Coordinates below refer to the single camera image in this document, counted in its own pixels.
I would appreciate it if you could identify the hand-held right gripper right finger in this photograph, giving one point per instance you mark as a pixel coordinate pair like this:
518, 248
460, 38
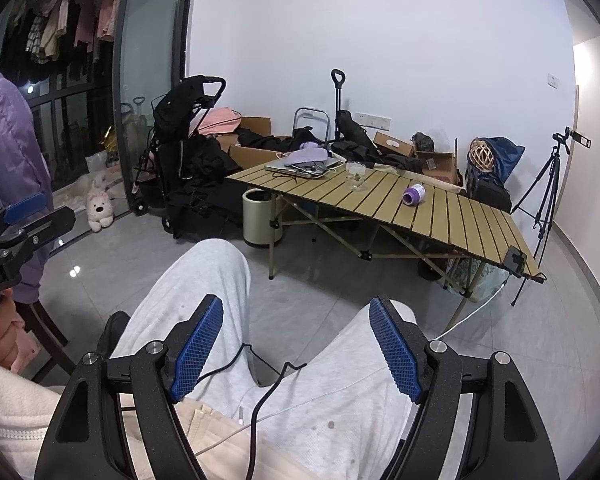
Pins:
396, 355

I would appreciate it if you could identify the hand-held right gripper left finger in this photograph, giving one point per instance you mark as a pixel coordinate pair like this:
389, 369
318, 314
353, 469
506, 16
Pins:
196, 355

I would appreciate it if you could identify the white plush toy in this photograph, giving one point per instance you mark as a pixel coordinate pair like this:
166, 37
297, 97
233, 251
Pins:
99, 207

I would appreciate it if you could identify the balcony railing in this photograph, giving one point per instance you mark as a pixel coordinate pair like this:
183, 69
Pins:
65, 125

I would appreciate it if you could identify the wicker basket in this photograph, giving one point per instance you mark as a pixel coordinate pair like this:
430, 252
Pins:
481, 156

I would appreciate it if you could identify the black bag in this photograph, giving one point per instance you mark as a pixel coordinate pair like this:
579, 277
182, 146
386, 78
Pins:
490, 192

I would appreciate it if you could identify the person's grey pants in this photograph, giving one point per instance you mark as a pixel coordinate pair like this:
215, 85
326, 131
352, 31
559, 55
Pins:
205, 280

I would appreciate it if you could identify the pink cloth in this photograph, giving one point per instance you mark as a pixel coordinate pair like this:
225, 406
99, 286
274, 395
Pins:
220, 120

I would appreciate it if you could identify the folding slatted table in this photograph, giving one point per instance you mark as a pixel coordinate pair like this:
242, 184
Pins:
430, 220

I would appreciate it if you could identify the purple cloth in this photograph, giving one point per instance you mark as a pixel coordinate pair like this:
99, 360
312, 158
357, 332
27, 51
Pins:
305, 155

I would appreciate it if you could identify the glass sliding door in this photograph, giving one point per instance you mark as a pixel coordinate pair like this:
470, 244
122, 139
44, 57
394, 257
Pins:
150, 60

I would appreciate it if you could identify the printed bag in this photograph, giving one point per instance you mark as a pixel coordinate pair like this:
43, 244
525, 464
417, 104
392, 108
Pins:
472, 275

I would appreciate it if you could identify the white wall socket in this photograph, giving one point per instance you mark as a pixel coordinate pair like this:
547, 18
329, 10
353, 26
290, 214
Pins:
373, 119

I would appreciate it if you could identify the white trash bin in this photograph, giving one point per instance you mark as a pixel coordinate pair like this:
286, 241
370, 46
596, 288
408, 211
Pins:
260, 220

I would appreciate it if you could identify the purple bottle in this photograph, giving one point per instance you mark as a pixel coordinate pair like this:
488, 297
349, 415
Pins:
415, 195

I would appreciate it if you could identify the black stroller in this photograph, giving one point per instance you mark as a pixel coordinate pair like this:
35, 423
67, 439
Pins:
172, 110

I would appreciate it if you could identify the grey laptop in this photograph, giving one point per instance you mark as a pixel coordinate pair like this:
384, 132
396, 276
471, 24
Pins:
285, 165

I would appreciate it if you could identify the black phone on clamp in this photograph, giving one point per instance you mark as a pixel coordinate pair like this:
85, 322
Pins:
512, 259

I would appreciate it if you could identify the large cardboard box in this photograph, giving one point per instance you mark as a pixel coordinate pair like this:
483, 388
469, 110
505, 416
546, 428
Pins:
252, 155

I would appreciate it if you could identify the purple jacket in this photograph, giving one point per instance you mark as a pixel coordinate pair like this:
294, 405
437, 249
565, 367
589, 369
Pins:
5, 150

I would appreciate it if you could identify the person's cream jacket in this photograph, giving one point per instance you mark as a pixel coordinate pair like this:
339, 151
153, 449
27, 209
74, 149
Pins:
220, 460

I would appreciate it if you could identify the dark wooden chair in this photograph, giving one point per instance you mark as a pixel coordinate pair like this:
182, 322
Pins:
45, 332

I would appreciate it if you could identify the black tripod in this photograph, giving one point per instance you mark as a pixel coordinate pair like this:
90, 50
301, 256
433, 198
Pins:
545, 195

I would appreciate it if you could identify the person's left hand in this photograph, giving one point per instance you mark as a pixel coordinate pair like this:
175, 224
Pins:
1, 334

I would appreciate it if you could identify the small cardboard box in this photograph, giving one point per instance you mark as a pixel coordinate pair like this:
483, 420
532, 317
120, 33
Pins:
437, 167

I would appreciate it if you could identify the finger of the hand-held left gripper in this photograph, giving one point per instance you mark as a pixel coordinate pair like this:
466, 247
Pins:
55, 222
24, 207

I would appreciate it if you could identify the person's left forearm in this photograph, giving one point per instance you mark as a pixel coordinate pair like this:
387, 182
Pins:
10, 410

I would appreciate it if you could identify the grey folding chair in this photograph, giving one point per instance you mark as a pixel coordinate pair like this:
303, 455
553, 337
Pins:
312, 120

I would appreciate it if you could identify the white light switch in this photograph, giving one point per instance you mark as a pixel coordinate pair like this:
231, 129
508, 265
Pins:
553, 80

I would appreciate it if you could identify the row of hanging clothes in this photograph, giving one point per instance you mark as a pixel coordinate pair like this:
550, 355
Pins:
55, 20

